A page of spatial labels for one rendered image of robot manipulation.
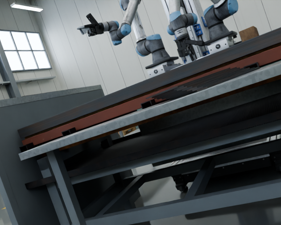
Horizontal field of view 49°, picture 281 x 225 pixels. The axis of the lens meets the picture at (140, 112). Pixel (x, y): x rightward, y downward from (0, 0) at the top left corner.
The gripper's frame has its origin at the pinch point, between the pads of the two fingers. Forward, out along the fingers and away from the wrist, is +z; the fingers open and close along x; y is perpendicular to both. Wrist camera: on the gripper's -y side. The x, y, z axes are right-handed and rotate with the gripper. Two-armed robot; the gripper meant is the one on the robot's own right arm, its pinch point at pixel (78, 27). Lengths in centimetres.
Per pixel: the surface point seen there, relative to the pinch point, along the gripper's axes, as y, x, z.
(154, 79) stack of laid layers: 47, -103, 31
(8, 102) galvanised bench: 40, -24, 70
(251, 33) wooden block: 39, -135, 3
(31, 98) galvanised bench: 41, -14, 54
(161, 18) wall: -125, 668, -764
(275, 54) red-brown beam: 49, -145, 7
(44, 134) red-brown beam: 61, -46, 64
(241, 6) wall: -74, 402, -888
